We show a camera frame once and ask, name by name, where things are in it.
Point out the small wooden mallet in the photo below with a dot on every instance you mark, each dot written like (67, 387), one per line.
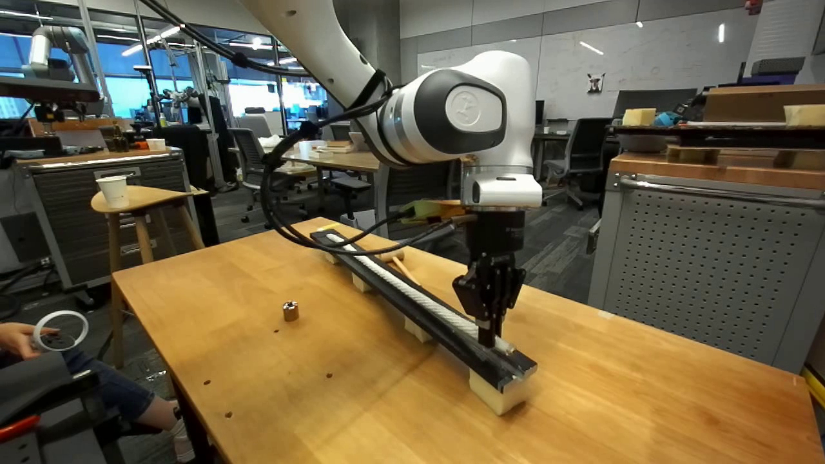
(392, 258)

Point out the black office chair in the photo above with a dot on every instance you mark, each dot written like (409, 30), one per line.
(584, 159)

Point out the wooden office table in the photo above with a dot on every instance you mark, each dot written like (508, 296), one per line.
(335, 159)

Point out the cream foam support block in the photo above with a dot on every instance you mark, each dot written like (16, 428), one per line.
(498, 396)
(360, 281)
(329, 256)
(415, 332)

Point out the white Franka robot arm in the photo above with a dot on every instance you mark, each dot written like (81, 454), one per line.
(446, 106)

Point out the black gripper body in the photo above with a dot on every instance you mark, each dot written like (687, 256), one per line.
(495, 234)

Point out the small metal nut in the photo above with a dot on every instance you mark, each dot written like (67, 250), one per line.
(290, 310)

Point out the long black bar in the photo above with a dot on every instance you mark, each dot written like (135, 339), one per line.
(446, 335)

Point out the round wooden stool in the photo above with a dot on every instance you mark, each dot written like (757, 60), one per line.
(143, 201)

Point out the gray desk cabinet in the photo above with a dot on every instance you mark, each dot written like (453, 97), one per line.
(67, 214)

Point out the brown wooden box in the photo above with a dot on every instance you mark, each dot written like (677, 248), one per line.
(757, 105)

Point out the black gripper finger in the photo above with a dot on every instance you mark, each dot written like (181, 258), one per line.
(474, 298)
(508, 288)

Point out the gray perforated metal cabinet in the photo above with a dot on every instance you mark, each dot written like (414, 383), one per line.
(705, 267)

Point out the white paper cup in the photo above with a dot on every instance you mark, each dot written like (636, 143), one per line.
(111, 191)

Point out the person's leg dark trousers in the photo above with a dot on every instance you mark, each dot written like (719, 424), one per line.
(111, 390)

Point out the person's bare hand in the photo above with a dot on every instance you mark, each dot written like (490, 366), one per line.
(16, 339)

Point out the roll of tape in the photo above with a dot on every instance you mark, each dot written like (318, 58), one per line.
(59, 316)

